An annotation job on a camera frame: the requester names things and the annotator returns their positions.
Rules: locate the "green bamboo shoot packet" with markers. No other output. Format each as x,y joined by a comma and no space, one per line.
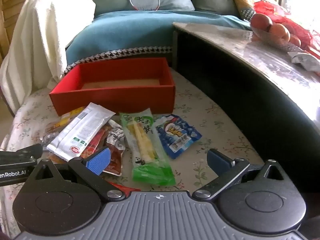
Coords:
142,140

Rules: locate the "orange fruit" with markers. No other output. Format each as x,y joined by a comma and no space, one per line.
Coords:
261,22
280,32
295,40

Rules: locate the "white blanket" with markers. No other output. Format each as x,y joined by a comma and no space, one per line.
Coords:
37,30

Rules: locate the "clear orange snack packet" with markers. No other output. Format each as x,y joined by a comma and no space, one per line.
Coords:
52,132

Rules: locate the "dark grey-green pillow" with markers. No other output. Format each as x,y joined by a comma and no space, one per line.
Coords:
212,0

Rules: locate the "white snack packet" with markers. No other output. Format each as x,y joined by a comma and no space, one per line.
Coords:
80,127

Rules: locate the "blue snack packet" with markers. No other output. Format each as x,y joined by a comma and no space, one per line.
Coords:
175,135

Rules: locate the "small yellow snack packet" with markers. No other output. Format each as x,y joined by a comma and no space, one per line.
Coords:
68,117

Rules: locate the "red plastic bag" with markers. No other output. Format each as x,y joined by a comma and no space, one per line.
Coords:
300,27

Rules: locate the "red cardboard box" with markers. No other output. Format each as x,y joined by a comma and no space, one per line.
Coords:
112,100

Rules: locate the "dark table with marble top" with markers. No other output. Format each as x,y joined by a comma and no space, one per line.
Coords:
225,80

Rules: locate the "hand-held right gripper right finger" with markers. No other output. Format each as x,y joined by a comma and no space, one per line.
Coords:
217,161

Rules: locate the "teal blanket with houndstooth trim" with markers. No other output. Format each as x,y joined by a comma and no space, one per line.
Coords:
125,30

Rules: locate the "silver foil packet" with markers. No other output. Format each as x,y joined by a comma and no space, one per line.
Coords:
305,60

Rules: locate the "brown and silver snack packet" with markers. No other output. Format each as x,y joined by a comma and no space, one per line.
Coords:
116,152

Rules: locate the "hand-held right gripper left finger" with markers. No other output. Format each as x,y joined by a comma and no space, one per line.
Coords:
98,161

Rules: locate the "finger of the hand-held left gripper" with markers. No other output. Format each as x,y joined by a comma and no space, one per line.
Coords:
27,152

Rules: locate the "yellow patterned cushion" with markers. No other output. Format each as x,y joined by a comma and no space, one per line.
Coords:
241,5

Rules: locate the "glass fruit bowl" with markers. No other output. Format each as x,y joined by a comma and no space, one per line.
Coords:
267,37

